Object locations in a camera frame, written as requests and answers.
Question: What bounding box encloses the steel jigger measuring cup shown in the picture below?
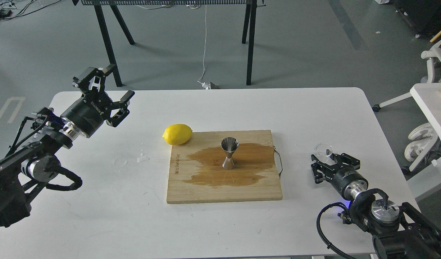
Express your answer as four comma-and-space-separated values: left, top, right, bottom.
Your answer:
222, 137, 239, 170

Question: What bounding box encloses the white office chair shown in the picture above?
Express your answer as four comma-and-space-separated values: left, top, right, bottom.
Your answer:
372, 40, 441, 167

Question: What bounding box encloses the white side table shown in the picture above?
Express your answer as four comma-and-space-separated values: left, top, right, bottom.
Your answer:
407, 83, 441, 201

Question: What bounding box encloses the clear plastic cup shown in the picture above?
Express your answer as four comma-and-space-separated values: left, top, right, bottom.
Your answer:
314, 142, 333, 160

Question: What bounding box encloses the white power adapter on floor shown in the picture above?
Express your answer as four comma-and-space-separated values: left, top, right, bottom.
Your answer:
197, 81, 219, 90

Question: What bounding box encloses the black metal frame table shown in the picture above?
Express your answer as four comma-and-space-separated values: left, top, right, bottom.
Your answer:
71, 0, 266, 88

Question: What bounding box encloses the yellow lemon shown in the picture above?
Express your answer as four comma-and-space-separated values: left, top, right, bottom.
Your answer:
162, 124, 192, 145

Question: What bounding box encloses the white hanging cable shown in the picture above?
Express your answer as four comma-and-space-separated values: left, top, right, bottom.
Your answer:
197, 4, 208, 84

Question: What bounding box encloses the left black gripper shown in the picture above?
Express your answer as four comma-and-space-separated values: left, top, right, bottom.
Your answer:
61, 64, 135, 138

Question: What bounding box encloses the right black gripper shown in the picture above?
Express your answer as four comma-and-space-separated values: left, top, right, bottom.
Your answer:
311, 153, 368, 201

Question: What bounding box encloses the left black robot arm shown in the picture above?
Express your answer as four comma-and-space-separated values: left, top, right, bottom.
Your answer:
0, 64, 135, 227

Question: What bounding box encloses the wooden cutting board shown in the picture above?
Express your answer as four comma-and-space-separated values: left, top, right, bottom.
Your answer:
167, 129, 283, 204

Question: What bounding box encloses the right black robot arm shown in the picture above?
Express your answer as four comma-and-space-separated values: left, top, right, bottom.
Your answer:
311, 154, 441, 259

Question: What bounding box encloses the cable bundle on floor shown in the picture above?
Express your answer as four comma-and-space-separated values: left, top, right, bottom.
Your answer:
0, 0, 63, 26

